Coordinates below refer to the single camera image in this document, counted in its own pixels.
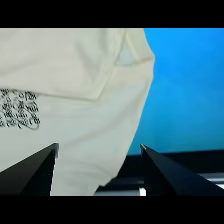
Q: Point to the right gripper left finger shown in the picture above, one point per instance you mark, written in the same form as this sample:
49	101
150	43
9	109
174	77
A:
31	176

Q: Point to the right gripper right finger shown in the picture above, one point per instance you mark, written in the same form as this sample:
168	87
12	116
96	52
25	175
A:
166	176

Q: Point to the cream T-shirt with black print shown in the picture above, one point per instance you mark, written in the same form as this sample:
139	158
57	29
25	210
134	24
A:
83	83

